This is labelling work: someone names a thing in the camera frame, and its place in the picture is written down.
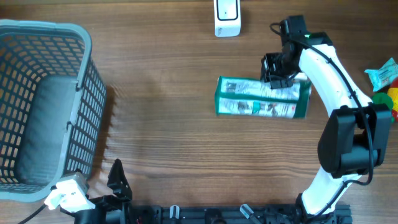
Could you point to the white barcode scanner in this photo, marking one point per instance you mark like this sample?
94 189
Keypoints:
227 15

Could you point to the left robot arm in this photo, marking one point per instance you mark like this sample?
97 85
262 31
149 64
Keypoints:
98 215

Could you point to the green 3M gloves package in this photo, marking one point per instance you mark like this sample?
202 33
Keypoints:
241 96

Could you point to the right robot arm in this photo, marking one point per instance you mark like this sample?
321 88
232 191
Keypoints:
355 137

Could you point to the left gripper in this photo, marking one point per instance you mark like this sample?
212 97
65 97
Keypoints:
120 186

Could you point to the grey plastic shopping basket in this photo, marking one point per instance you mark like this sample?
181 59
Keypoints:
52 103

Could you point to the red chili sauce bottle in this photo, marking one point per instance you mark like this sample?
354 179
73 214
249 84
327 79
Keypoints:
393 93

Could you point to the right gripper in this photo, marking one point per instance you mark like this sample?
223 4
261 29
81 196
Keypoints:
266 74

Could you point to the white jar green lid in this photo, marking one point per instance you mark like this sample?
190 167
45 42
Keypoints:
383 98

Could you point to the teal wet wipes pack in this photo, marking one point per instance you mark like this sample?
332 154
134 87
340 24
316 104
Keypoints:
383 76

